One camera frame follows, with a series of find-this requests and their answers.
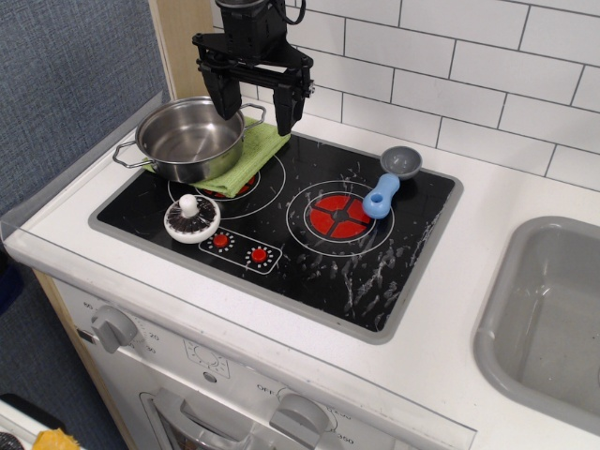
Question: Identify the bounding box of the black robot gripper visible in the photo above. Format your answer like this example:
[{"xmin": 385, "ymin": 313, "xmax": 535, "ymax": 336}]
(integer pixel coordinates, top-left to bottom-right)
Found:
[{"xmin": 192, "ymin": 1, "xmax": 314, "ymax": 136}]

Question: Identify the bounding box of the stainless steel pot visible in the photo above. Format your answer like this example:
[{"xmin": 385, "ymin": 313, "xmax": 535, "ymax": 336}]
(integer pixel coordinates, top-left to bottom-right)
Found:
[{"xmin": 112, "ymin": 97, "xmax": 266, "ymax": 184}]

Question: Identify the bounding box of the white toy mushroom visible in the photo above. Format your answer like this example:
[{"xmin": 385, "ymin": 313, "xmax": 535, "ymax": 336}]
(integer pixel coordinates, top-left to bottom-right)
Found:
[{"xmin": 163, "ymin": 194, "xmax": 221, "ymax": 244}]

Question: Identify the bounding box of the green cloth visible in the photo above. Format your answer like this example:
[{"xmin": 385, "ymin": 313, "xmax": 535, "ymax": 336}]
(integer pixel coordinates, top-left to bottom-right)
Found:
[{"xmin": 143, "ymin": 117, "xmax": 291, "ymax": 198}]

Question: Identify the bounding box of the red left stove knob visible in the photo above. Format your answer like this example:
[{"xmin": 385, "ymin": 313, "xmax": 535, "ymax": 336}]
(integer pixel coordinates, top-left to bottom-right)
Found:
[{"xmin": 212, "ymin": 232, "xmax": 231, "ymax": 250}]

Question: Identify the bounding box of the red stove knob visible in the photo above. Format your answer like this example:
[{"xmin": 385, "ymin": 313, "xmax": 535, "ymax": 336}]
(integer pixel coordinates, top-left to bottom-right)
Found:
[
  {"xmin": 250, "ymin": 247, "xmax": 268, "ymax": 264},
  {"xmin": 212, "ymin": 232, "xmax": 231, "ymax": 250}
]

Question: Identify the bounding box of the red right stove knob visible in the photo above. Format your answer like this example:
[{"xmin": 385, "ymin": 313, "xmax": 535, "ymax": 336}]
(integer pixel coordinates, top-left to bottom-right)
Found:
[{"xmin": 250, "ymin": 247, "xmax": 268, "ymax": 264}]

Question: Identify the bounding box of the blue grey toy scoop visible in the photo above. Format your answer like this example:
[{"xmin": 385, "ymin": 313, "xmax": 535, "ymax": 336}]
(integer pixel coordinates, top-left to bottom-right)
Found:
[{"xmin": 362, "ymin": 146, "xmax": 423, "ymax": 219}]

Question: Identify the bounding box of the black toy stovetop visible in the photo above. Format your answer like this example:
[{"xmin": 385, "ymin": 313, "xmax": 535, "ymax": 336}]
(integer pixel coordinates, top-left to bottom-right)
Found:
[{"xmin": 90, "ymin": 135, "xmax": 463, "ymax": 344}]

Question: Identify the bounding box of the grey left oven knob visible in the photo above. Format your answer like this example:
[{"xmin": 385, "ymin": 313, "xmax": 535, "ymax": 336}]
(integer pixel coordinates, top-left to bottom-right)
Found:
[{"xmin": 92, "ymin": 306, "xmax": 138, "ymax": 353}]

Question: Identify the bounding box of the grey oven knob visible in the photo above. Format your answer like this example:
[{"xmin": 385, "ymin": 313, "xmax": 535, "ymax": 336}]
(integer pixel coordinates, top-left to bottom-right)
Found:
[
  {"xmin": 92, "ymin": 306, "xmax": 138, "ymax": 353},
  {"xmin": 269, "ymin": 394, "xmax": 330, "ymax": 443}
]

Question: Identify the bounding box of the grey right oven knob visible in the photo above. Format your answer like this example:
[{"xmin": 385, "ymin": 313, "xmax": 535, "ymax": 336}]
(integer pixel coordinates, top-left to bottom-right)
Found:
[{"xmin": 269, "ymin": 394, "xmax": 330, "ymax": 443}]

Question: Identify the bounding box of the grey sink basin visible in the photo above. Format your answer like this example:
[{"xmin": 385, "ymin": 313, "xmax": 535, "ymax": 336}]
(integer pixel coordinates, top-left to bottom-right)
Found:
[{"xmin": 473, "ymin": 217, "xmax": 599, "ymax": 434}]

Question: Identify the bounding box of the yellow object at corner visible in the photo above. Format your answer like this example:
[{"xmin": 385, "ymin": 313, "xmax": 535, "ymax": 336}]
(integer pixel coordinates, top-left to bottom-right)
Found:
[{"xmin": 32, "ymin": 428, "xmax": 82, "ymax": 450}]

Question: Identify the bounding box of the black cable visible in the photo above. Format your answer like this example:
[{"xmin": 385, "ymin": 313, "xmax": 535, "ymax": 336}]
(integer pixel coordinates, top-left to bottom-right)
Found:
[{"xmin": 276, "ymin": 0, "xmax": 308, "ymax": 26}]

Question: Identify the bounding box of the oven door handle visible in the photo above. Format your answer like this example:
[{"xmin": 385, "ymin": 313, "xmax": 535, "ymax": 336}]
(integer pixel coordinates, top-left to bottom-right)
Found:
[{"xmin": 140, "ymin": 386, "xmax": 263, "ymax": 450}]

